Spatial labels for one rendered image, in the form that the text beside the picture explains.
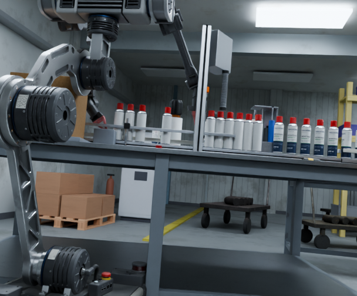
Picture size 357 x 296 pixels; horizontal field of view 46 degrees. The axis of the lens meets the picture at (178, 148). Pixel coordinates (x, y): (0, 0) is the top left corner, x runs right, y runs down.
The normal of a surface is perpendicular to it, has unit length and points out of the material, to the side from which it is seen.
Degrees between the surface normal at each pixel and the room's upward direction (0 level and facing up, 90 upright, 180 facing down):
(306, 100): 90
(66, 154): 90
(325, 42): 90
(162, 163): 90
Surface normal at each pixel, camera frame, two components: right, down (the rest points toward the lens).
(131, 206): -0.08, -0.07
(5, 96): -0.13, -0.39
